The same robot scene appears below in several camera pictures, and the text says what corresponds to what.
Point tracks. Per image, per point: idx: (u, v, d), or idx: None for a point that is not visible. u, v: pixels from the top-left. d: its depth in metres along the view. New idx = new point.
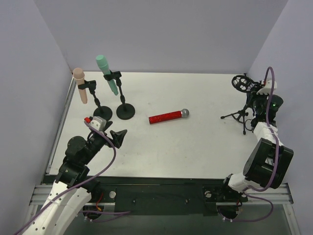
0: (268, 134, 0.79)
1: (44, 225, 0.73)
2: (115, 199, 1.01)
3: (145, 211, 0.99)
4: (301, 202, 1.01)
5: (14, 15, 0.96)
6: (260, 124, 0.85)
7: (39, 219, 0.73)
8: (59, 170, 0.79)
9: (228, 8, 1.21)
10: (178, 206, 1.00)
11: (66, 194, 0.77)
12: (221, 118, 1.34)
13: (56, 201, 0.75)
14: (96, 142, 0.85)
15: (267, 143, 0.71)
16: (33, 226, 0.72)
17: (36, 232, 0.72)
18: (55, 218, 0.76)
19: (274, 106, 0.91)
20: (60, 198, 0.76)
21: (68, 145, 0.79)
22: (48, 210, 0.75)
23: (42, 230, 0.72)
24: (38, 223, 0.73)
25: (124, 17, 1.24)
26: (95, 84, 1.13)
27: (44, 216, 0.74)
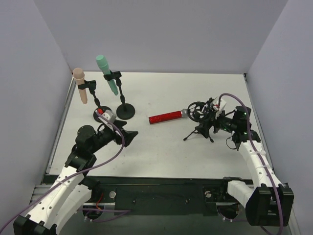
0: (259, 167, 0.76)
1: (51, 205, 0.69)
2: (115, 199, 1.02)
3: (145, 211, 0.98)
4: (301, 202, 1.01)
5: (14, 16, 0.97)
6: (248, 152, 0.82)
7: (47, 199, 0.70)
8: (69, 156, 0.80)
9: (228, 9, 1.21)
10: (178, 206, 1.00)
11: (74, 178, 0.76)
12: (184, 139, 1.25)
13: (65, 183, 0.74)
14: (104, 135, 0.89)
15: (265, 193, 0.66)
16: (40, 206, 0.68)
17: (43, 211, 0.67)
18: (61, 201, 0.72)
19: (244, 114, 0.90)
20: (69, 180, 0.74)
21: (78, 133, 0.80)
22: (55, 190, 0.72)
23: (49, 209, 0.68)
24: (46, 202, 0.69)
25: (124, 17, 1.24)
26: (95, 84, 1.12)
27: (52, 196, 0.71)
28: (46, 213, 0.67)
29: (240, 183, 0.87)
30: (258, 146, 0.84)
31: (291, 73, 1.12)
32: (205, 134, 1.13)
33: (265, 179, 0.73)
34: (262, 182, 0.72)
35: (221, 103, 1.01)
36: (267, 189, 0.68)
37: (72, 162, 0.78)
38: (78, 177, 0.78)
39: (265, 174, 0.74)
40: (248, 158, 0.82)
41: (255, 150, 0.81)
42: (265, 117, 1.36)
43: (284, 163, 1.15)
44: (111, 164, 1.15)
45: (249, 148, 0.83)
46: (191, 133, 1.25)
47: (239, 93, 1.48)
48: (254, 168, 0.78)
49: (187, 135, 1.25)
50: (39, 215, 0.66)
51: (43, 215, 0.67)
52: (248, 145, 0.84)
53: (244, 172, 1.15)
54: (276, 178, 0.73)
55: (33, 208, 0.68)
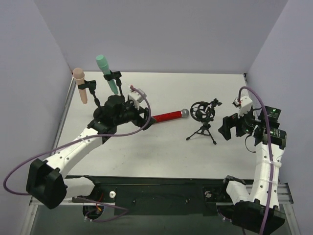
0: (264, 180, 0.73)
1: (68, 157, 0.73)
2: (115, 199, 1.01)
3: (145, 211, 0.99)
4: (301, 202, 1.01)
5: (14, 15, 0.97)
6: (261, 158, 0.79)
7: (66, 150, 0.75)
8: (92, 120, 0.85)
9: (228, 8, 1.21)
10: (178, 206, 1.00)
11: (94, 138, 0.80)
12: (186, 139, 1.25)
13: (85, 141, 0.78)
14: (129, 113, 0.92)
15: (253, 207, 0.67)
16: (58, 154, 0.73)
17: (60, 159, 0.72)
18: (78, 156, 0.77)
19: (274, 111, 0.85)
20: (89, 140, 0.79)
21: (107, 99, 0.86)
22: (75, 145, 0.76)
23: (66, 160, 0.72)
24: (64, 152, 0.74)
25: (124, 17, 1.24)
26: (95, 83, 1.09)
27: (70, 149, 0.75)
28: (63, 162, 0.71)
29: (240, 185, 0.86)
30: (276, 155, 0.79)
31: (290, 73, 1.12)
32: (225, 136, 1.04)
33: (263, 194, 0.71)
34: (258, 196, 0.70)
35: (245, 100, 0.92)
36: (258, 204, 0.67)
37: (94, 125, 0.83)
38: (97, 140, 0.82)
39: (266, 190, 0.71)
40: (258, 166, 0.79)
41: (269, 159, 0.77)
42: None
43: (284, 163, 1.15)
44: (111, 164, 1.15)
45: (265, 154, 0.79)
46: (194, 133, 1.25)
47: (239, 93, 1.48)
48: (258, 177, 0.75)
49: (190, 136, 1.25)
50: (56, 162, 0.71)
51: (60, 163, 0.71)
52: (265, 149, 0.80)
53: (244, 172, 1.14)
54: (275, 198, 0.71)
55: (52, 155, 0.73)
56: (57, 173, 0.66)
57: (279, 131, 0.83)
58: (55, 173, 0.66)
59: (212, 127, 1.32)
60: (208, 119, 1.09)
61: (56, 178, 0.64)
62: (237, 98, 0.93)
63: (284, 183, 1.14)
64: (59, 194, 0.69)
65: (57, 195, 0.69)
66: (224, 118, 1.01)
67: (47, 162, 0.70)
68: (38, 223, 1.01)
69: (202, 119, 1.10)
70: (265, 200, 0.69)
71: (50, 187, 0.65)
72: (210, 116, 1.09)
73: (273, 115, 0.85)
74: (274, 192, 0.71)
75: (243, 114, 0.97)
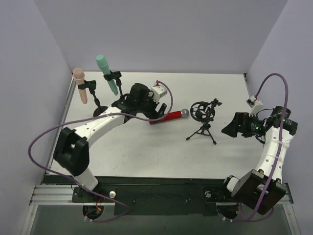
0: (271, 155, 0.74)
1: (94, 129, 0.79)
2: (115, 200, 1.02)
3: (145, 212, 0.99)
4: (301, 202, 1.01)
5: (14, 15, 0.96)
6: (271, 138, 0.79)
7: (92, 123, 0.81)
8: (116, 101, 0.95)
9: (228, 8, 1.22)
10: (178, 206, 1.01)
11: (117, 116, 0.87)
12: (186, 139, 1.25)
13: (109, 117, 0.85)
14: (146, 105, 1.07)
15: (257, 177, 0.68)
16: (85, 126, 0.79)
17: (87, 130, 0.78)
18: (102, 130, 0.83)
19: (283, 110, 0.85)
20: (113, 117, 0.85)
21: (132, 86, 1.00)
22: (100, 120, 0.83)
23: (92, 130, 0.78)
24: (91, 125, 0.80)
25: (124, 17, 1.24)
26: (95, 84, 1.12)
27: (96, 123, 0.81)
28: (89, 132, 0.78)
29: None
30: (285, 137, 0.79)
31: (290, 73, 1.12)
32: (232, 134, 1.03)
33: (268, 167, 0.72)
34: (263, 167, 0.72)
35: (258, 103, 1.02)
36: (261, 175, 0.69)
37: (118, 105, 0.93)
38: (120, 119, 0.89)
39: (271, 164, 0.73)
40: (266, 144, 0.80)
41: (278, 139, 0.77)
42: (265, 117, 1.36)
43: (284, 163, 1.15)
44: (111, 164, 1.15)
45: (274, 135, 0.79)
46: (194, 133, 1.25)
47: (239, 93, 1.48)
48: (265, 153, 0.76)
49: (190, 136, 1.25)
50: (84, 131, 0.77)
51: (87, 133, 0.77)
52: (276, 131, 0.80)
53: (244, 172, 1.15)
54: (279, 172, 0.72)
55: (80, 126, 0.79)
56: (85, 141, 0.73)
57: (291, 121, 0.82)
58: (83, 141, 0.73)
59: (212, 127, 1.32)
60: (208, 119, 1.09)
61: (83, 145, 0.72)
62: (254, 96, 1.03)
63: (284, 183, 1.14)
64: (82, 162, 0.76)
65: (81, 162, 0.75)
66: (236, 113, 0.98)
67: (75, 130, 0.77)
68: (38, 223, 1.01)
69: (202, 119, 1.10)
70: (268, 172, 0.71)
71: (77, 153, 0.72)
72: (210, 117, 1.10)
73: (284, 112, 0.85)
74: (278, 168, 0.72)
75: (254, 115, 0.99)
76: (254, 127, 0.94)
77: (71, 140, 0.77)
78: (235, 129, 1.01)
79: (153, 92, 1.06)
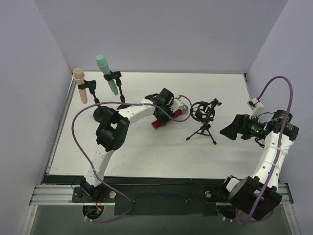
0: (268, 162, 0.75)
1: (133, 113, 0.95)
2: (115, 199, 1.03)
3: (145, 211, 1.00)
4: (302, 202, 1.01)
5: (14, 16, 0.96)
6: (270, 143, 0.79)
7: (132, 108, 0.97)
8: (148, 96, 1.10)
9: (227, 9, 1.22)
10: (178, 206, 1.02)
11: (150, 106, 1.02)
12: (186, 139, 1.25)
13: (145, 106, 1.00)
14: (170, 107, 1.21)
15: (253, 185, 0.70)
16: (126, 109, 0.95)
17: (127, 112, 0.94)
18: (138, 116, 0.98)
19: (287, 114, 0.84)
20: (147, 106, 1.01)
21: (164, 89, 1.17)
22: (138, 106, 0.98)
23: (131, 114, 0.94)
24: (131, 109, 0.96)
25: (124, 17, 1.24)
26: (96, 84, 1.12)
27: (135, 108, 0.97)
28: (130, 115, 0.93)
29: None
30: (284, 144, 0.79)
31: (290, 72, 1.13)
32: (231, 136, 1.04)
33: (264, 174, 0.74)
34: (259, 174, 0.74)
35: (260, 104, 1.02)
36: (257, 182, 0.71)
37: (150, 98, 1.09)
38: (151, 108, 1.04)
39: (267, 171, 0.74)
40: (265, 150, 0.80)
41: (277, 145, 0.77)
42: (265, 117, 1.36)
43: (284, 162, 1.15)
44: (111, 164, 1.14)
45: (273, 140, 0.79)
46: (194, 133, 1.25)
47: (239, 93, 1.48)
48: (263, 160, 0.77)
49: (190, 136, 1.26)
50: (126, 113, 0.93)
51: (128, 115, 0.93)
52: (276, 136, 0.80)
53: (244, 172, 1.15)
54: (274, 179, 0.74)
55: (122, 109, 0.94)
56: (126, 121, 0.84)
57: (292, 126, 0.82)
58: (124, 120, 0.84)
59: (212, 127, 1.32)
60: (208, 119, 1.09)
61: (125, 124, 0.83)
62: (256, 98, 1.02)
63: (284, 183, 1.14)
64: (119, 140, 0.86)
65: (119, 140, 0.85)
66: (236, 115, 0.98)
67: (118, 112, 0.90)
68: (38, 223, 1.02)
69: (202, 119, 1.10)
70: (264, 179, 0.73)
71: (119, 130, 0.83)
72: (210, 117, 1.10)
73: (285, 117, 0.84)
74: (274, 175, 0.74)
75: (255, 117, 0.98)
76: (254, 130, 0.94)
77: (113, 120, 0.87)
78: (234, 131, 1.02)
79: (173, 101, 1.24)
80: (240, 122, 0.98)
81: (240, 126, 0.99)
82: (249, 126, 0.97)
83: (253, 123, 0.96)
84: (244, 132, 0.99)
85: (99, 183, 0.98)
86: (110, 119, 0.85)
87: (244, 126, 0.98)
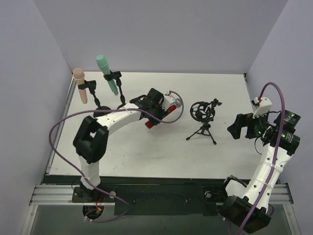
0: (259, 181, 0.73)
1: (114, 120, 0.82)
2: (115, 200, 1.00)
3: (145, 211, 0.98)
4: (301, 202, 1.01)
5: (14, 15, 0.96)
6: (264, 158, 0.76)
7: (112, 114, 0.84)
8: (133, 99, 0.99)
9: (227, 9, 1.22)
10: (178, 206, 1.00)
11: (135, 112, 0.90)
12: (186, 139, 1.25)
13: (128, 112, 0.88)
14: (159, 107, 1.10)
15: (241, 205, 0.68)
16: (106, 116, 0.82)
17: (108, 120, 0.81)
18: (120, 123, 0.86)
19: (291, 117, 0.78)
20: (132, 111, 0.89)
21: (151, 89, 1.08)
22: (120, 112, 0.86)
23: (112, 122, 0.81)
24: (111, 116, 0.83)
25: (124, 17, 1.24)
26: (95, 84, 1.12)
27: (116, 115, 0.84)
28: (109, 123, 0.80)
29: (239, 184, 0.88)
30: (280, 160, 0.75)
31: (290, 72, 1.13)
32: (234, 135, 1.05)
33: (255, 194, 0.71)
34: (250, 194, 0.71)
35: (265, 102, 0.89)
36: (245, 201, 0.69)
37: (136, 101, 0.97)
38: (136, 114, 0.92)
39: (258, 190, 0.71)
40: (258, 166, 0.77)
41: (272, 162, 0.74)
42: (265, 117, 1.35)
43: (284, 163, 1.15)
44: (111, 164, 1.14)
45: (268, 156, 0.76)
46: (194, 133, 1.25)
47: (239, 93, 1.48)
48: (255, 177, 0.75)
49: (190, 136, 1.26)
50: (104, 121, 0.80)
51: (108, 123, 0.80)
52: (271, 152, 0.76)
53: (244, 172, 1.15)
54: (265, 200, 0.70)
55: (100, 117, 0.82)
56: (105, 130, 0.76)
57: (293, 136, 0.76)
58: (103, 129, 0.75)
59: (212, 127, 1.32)
60: (208, 119, 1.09)
61: (104, 133, 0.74)
62: (258, 96, 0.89)
63: (284, 183, 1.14)
64: (101, 150, 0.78)
65: (99, 150, 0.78)
66: (238, 115, 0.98)
67: (97, 120, 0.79)
68: (38, 223, 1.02)
69: (202, 119, 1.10)
70: (254, 200, 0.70)
71: (96, 139, 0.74)
72: (210, 117, 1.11)
73: (290, 121, 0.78)
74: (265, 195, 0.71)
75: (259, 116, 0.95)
76: (257, 129, 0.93)
77: (92, 128, 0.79)
78: (236, 130, 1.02)
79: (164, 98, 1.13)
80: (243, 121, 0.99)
81: (243, 124, 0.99)
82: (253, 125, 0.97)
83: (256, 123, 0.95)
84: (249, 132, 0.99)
85: (97, 184, 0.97)
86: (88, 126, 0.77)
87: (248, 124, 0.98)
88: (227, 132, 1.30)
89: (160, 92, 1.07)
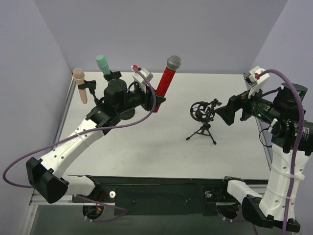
0: (280, 196, 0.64)
1: (63, 156, 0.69)
2: (115, 199, 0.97)
3: (145, 211, 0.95)
4: (302, 202, 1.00)
5: (14, 15, 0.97)
6: (280, 167, 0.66)
7: (60, 148, 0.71)
8: (92, 109, 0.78)
9: (227, 8, 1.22)
10: (178, 206, 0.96)
11: (91, 134, 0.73)
12: (186, 139, 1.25)
13: (81, 137, 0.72)
14: (134, 97, 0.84)
15: (268, 223, 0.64)
16: (53, 153, 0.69)
17: (55, 159, 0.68)
18: (76, 152, 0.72)
19: (297, 95, 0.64)
20: (86, 135, 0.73)
21: (108, 85, 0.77)
22: (71, 141, 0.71)
23: (60, 159, 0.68)
24: (58, 151, 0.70)
25: (124, 17, 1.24)
26: (95, 84, 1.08)
27: (66, 147, 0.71)
28: (56, 162, 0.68)
29: (239, 182, 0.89)
30: (299, 164, 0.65)
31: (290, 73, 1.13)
32: (227, 121, 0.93)
33: (278, 209, 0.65)
34: (275, 213, 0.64)
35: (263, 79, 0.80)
36: (273, 220, 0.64)
37: (94, 113, 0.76)
38: (96, 134, 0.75)
39: (281, 205, 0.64)
40: (275, 175, 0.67)
41: (290, 173, 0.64)
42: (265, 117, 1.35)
43: None
44: (111, 164, 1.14)
45: (285, 165, 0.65)
46: (194, 133, 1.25)
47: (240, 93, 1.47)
48: (274, 190, 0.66)
49: (190, 136, 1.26)
50: (51, 162, 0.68)
51: (54, 162, 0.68)
52: (288, 158, 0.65)
53: (244, 172, 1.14)
54: (292, 210, 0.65)
55: (46, 155, 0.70)
56: (52, 175, 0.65)
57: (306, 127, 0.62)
58: (49, 174, 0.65)
59: (212, 128, 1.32)
60: (208, 119, 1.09)
61: (50, 179, 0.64)
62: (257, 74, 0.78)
63: None
64: (61, 190, 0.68)
65: (55, 192, 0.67)
66: (230, 99, 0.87)
67: (40, 161, 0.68)
68: (38, 223, 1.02)
69: (202, 119, 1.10)
70: (280, 216, 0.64)
71: (45, 187, 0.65)
72: (210, 117, 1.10)
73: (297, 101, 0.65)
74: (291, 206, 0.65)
75: (255, 94, 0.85)
76: (255, 110, 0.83)
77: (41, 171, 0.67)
78: (231, 114, 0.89)
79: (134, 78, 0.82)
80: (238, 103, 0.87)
81: (237, 106, 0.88)
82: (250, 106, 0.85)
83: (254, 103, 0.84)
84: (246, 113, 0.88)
85: (92, 188, 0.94)
86: (33, 172, 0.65)
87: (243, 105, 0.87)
88: (227, 132, 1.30)
89: (116, 91, 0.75)
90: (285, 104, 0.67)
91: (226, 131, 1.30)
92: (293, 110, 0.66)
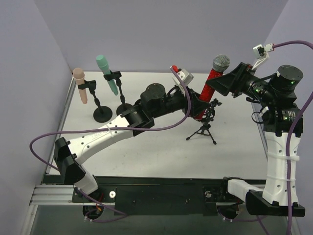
0: (281, 180, 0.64)
1: (89, 145, 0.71)
2: (115, 199, 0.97)
3: (145, 211, 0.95)
4: (301, 200, 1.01)
5: (14, 15, 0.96)
6: (276, 151, 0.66)
7: (89, 136, 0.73)
8: (129, 108, 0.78)
9: (227, 9, 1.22)
10: (178, 206, 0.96)
11: (120, 131, 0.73)
12: (186, 139, 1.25)
13: (111, 132, 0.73)
14: (173, 101, 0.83)
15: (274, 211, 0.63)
16: (80, 139, 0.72)
17: (80, 145, 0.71)
18: (101, 145, 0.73)
19: (291, 84, 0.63)
20: (116, 131, 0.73)
21: (147, 90, 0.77)
22: (100, 133, 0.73)
23: (85, 147, 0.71)
24: (87, 139, 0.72)
25: (124, 17, 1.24)
26: (96, 84, 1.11)
27: (94, 137, 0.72)
28: (81, 149, 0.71)
29: (238, 180, 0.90)
30: (293, 145, 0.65)
31: None
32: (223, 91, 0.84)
33: (281, 195, 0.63)
34: (279, 198, 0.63)
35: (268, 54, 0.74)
36: (278, 206, 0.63)
37: (130, 114, 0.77)
38: (123, 134, 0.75)
39: (284, 189, 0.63)
40: (272, 160, 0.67)
41: (285, 154, 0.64)
42: None
43: None
44: (111, 164, 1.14)
45: (279, 148, 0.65)
46: (194, 133, 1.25)
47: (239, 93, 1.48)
48: (273, 176, 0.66)
49: (190, 136, 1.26)
50: (77, 148, 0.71)
51: (79, 149, 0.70)
52: (282, 140, 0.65)
53: (244, 172, 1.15)
54: (295, 193, 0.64)
55: (76, 138, 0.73)
56: (74, 160, 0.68)
57: (293, 111, 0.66)
58: (72, 159, 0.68)
59: (212, 127, 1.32)
60: (208, 119, 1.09)
61: (71, 164, 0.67)
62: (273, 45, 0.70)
63: None
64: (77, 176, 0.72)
65: (72, 177, 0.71)
66: (240, 64, 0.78)
67: (68, 143, 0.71)
68: (38, 223, 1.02)
69: (202, 119, 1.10)
70: (284, 200, 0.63)
71: (64, 169, 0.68)
72: (210, 117, 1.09)
73: (289, 87, 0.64)
74: (293, 189, 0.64)
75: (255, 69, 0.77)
76: (251, 88, 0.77)
77: (65, 153, 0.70)
78: (230, 85, 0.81)
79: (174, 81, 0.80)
80: (239, 76, 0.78)
81: (239, 79, 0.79)
82: (246, 82, 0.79)
83: (249, 81, 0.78)
84: (239, 90, 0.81)
85: (94, 189, 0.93)
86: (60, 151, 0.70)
87: (243, 80, 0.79)
88: (227, 132, 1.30)
89: (151, 98, 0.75)
90: (278, 90, 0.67)
91: (225, 131, 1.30)
92: (283, 97, 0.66)
